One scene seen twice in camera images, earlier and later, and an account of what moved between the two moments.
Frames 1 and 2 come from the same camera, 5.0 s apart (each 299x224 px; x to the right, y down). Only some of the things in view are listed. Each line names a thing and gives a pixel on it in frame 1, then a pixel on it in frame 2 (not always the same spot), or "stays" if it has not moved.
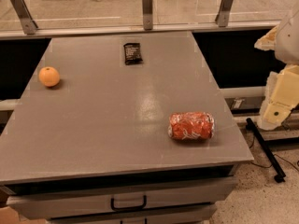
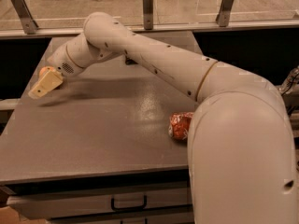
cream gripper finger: [282, 96] -> [62, 62]
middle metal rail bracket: [147, 7] stays
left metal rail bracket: [28, 24] stays
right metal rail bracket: [226, 6] stays
